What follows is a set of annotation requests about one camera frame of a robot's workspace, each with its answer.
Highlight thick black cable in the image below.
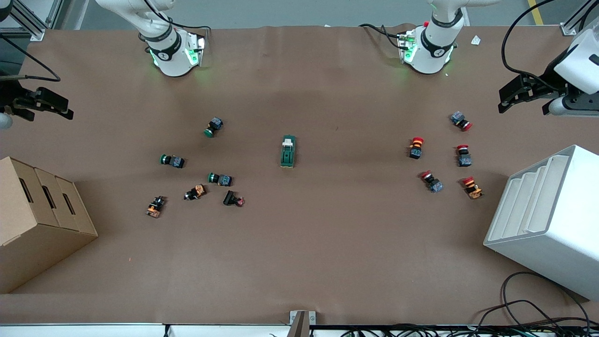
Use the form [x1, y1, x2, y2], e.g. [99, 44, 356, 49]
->
[501, 0, 560, 88]

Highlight looped black cable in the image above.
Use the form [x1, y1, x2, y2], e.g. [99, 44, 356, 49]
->
[473, 271, 592, 328]

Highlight brown cardboard box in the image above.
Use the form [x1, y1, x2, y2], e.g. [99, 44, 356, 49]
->
[0, 156, 99, 294]

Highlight green terminal block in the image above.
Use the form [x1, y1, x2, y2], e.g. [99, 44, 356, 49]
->
[280, 135, 297, 169]

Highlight black push button orange block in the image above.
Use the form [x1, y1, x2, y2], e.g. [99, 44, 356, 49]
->
[146, 196, 167, 219]
[183, 184, 207, 201]

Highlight brown paper table cover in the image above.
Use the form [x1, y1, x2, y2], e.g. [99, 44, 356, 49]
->
[0, 23, 599, 326]

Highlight white table frame rail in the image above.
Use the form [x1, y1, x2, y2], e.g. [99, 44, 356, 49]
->
[0, 323, 291, 337]

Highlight black cable bundle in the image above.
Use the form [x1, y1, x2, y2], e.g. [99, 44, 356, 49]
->
[342, 322, 599, 337]

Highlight red mushroom button orange block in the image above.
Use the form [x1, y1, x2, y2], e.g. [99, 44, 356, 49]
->
[461, 176, 483, 200]

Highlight thin black cable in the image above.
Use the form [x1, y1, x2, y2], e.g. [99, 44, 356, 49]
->
[0, 34, 61, 83]

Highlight white stepped plastic rack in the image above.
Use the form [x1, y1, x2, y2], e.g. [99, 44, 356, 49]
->
[483, 145, 599, 301]

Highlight grey metal bracket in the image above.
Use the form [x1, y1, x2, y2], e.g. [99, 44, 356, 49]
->
[286, 310, 316, 337]

